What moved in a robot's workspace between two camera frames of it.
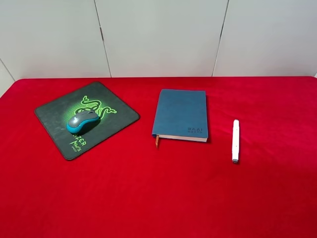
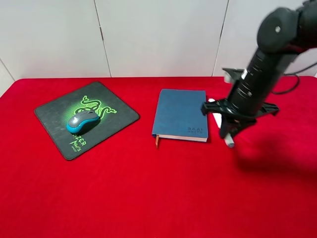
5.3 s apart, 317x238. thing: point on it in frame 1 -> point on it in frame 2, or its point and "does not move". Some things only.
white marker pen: [236, 141] -> [228, 138]
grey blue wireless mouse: [82, 121] does not move
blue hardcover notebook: [181, 114] does not move
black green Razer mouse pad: [115, 115] does not move
